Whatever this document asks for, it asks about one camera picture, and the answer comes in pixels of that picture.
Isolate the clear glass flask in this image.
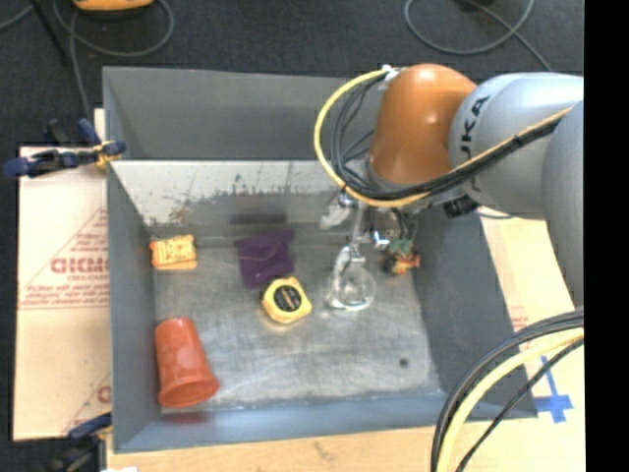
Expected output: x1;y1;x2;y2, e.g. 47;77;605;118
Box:
323;258;378;313

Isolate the small orange and black toy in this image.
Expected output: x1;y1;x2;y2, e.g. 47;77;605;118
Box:
382;250;422;277

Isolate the yellow tape measure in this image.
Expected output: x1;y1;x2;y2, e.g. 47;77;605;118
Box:
259;275;314;325

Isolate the purple cloth pouch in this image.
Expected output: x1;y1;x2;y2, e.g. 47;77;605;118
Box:
233;228;297;290

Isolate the grey metal bin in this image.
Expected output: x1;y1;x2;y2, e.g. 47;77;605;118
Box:
101;65;538;454

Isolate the orange packet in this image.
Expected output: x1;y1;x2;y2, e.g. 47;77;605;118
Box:
148;234;199;271

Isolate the orange plastic cup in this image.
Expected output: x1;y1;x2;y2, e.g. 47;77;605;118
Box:
153;316;221;409

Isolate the brown cardboard board red print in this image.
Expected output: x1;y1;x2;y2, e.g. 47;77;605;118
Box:
12;107;577;443

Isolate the black cylinder on white bracket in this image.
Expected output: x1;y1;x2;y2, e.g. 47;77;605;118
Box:
442;197;482;218

